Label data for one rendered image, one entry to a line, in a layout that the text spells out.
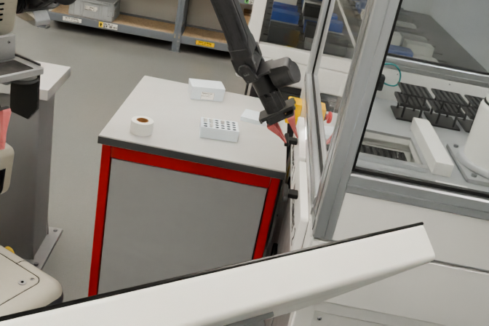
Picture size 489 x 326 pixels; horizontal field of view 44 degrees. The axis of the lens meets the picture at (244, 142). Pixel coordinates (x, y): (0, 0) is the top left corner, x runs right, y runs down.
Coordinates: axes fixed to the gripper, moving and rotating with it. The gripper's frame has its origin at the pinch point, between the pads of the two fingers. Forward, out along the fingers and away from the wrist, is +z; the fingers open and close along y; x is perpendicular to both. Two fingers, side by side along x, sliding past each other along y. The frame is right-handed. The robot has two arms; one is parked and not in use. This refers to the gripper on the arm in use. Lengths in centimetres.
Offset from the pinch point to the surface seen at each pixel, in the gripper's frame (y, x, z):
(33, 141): -94, 44, -20
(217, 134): -26.0, 27.3, -0.1
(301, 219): 2.1, -41.9, 2.0
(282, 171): -9.4, 13.9, 14.5
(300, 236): 0.1, -42.1, 5.6
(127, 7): -162, 419, -27
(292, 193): -0.2, -28.8, 2.1
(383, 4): 33, -51, -34
